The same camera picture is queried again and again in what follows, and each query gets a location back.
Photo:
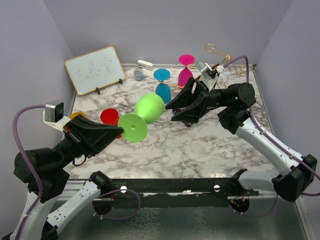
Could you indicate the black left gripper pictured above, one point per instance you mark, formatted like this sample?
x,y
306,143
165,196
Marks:
x,y
90,136

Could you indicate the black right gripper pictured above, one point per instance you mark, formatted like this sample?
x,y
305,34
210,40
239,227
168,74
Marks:
x,y
195,102

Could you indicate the red wine glass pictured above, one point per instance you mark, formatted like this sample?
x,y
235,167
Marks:
x,y
110,116

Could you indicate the yellow wine glass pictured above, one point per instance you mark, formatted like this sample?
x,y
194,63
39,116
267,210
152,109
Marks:
x,y
75,114

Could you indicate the green wine glass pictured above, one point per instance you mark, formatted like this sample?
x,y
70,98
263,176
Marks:
x,y
147,110

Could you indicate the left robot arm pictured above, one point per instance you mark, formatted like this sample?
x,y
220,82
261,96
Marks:
x,y
43,171

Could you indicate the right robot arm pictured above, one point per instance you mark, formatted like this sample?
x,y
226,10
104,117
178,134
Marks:
x,y
294,172

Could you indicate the blue wine glass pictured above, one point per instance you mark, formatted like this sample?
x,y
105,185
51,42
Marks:
x,y
162,89

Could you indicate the pink wine glass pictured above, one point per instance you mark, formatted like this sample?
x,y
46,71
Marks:
x,y
185,74

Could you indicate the white eraser block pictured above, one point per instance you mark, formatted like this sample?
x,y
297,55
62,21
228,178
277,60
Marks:
x,y
145,65

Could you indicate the small clear plastic jar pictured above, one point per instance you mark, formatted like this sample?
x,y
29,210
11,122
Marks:
x,y
138,74

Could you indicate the small whiteboard with stand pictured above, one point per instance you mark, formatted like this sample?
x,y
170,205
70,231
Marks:
x,y
95,70

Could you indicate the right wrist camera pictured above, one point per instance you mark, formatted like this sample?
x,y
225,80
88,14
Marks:
x,y
209,75

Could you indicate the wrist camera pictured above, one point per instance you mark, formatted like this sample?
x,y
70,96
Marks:
x,y
209,75
53,115

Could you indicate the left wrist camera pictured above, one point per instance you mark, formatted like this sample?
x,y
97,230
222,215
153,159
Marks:
x,y
53,115

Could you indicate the gold wire glass rack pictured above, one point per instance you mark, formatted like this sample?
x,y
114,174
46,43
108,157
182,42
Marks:
x,y
242,70

